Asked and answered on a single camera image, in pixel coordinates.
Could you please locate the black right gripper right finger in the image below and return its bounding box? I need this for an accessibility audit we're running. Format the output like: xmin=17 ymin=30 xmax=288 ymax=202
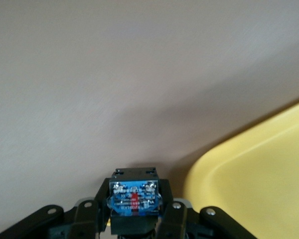
xmin=155 ymin=177 xmax=260 ymax=239

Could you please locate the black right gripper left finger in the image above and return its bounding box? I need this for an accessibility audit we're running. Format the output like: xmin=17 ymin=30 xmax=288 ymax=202
xmin=0 ymin=177 xmax=113 ymax=239

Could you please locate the yellow push button black body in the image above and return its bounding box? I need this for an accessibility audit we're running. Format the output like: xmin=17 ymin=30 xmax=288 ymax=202
xmin=106 ymin=167 xmax=163 ymax=236

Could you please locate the brown table cover sheet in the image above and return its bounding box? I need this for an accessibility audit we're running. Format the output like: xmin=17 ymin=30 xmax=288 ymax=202
xmin=0 ymin=0 xmax=299 ymax=230

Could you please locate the yellow plastic tray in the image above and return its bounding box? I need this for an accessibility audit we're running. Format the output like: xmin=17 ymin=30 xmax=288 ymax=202
xmin=182 ymin=93 xmax=299 ymax=239

